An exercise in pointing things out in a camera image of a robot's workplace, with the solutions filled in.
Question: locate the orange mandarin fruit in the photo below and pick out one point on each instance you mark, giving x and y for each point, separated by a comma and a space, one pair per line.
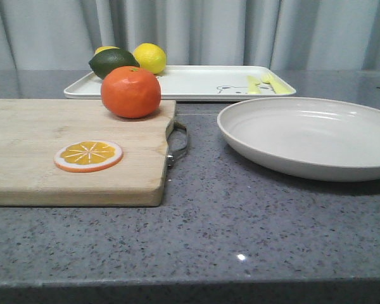
131, 92

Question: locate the beige round plate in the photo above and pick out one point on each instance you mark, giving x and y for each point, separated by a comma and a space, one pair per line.
312, 138

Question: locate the white rectangular tray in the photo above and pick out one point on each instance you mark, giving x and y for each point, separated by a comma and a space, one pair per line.
213, 83

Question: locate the yellow plastic knife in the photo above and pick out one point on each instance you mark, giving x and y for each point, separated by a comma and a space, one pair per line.
253, 85

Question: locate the orange slice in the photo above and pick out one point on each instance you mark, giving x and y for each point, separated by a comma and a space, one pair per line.
88, 156

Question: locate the yellow plastic fork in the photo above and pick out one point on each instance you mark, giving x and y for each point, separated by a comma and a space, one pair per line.
279, 87

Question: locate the green lime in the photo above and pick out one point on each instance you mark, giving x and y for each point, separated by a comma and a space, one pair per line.
106, 61

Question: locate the yellow lemon behind lime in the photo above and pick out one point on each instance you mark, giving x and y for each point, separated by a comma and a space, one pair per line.
104, 48

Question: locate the wooden cutting board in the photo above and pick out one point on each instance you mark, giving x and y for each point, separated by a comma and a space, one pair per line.
32, 131

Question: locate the grey curtain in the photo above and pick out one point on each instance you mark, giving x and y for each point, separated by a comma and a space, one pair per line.
281, 35

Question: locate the metal cutting board handle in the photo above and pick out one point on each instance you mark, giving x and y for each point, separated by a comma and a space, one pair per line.
178, 142

